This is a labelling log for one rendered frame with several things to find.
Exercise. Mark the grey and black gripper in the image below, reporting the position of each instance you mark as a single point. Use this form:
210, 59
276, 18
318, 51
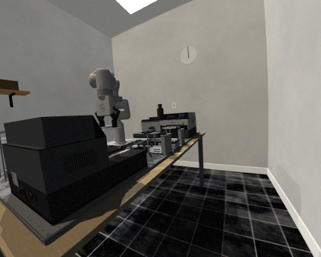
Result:
105, 106

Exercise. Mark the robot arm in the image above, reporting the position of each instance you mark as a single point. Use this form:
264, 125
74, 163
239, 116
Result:
106, 83

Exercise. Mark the brown glass bottle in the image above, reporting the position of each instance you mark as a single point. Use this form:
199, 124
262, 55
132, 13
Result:
159, 112

